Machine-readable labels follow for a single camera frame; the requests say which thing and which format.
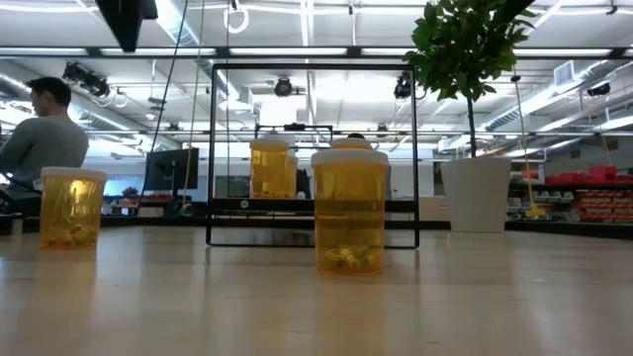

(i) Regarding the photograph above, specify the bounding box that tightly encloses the amber pill bottle white cap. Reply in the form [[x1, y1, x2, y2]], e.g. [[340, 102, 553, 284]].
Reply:
[[248, 136, 293, 200], [39, 166, 109, 251], [287, 152, 299, 199], [329, 136, 373, 152], [311, 147, 391, 277]]

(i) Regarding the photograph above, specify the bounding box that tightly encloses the black crossbar with light strips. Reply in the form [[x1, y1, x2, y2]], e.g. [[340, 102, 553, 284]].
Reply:
[[0, 45, 633, 60]]

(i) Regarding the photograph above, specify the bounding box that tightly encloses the black computer monitor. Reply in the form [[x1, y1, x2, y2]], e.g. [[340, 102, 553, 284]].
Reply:
[[142, 146, 201, 215]]

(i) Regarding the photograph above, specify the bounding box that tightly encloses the green plant in white pot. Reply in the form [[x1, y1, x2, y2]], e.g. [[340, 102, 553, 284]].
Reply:
[[403, 0, 541, 234]]

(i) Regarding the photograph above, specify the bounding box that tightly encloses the grey air vent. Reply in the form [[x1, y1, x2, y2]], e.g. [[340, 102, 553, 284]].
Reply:
[[553, 59, 577, 88]]

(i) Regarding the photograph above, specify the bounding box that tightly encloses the red bin rack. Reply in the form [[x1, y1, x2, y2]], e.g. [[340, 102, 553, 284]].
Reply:
[[507, 165, 633, 224]]

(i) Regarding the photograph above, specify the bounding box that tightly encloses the long black cable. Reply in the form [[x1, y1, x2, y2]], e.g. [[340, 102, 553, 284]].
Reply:
[[139, 0, 191, 202]]

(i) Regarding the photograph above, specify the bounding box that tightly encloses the thin yellow hanging cord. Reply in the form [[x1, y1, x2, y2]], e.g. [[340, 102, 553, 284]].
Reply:
[[178, 0, 207, 218]]

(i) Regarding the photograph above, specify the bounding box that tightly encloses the white hanging ring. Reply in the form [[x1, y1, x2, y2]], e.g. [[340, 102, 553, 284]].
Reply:
[[223, 2, 250, 35]]

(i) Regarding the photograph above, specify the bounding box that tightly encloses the round black ceiling camera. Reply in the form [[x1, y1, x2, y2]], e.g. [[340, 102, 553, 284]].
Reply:
[[273, 76, 295, 98]]

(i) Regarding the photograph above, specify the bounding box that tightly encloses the black metal station frame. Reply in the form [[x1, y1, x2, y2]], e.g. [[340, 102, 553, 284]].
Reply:
[[0, 213, 633, 242]]

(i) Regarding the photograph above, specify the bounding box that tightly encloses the wooden shelf black wire frame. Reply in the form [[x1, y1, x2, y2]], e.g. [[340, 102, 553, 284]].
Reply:
[[206, 62, 420, 249]]

